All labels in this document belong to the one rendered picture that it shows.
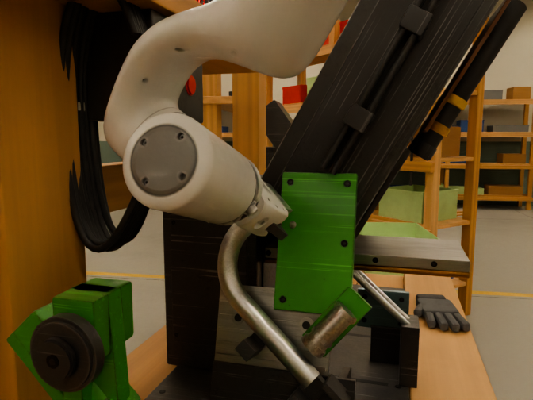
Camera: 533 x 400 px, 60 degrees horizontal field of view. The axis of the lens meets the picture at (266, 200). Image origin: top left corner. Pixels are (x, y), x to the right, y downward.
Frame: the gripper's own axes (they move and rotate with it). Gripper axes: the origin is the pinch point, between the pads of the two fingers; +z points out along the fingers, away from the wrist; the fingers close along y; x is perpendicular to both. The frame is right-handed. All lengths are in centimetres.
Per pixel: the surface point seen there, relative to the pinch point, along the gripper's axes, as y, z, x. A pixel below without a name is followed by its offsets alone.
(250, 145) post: 39, 74, 0
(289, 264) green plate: -8.5, 3.3, 3.1
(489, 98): 98, 818, -341
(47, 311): 0.7, -23.2, 21.9
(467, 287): -64, 311, -39
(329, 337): -20.1, 0.0, 4.7
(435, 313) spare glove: -33, 51, -8
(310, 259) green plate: -10.0, 3.3, 0.2
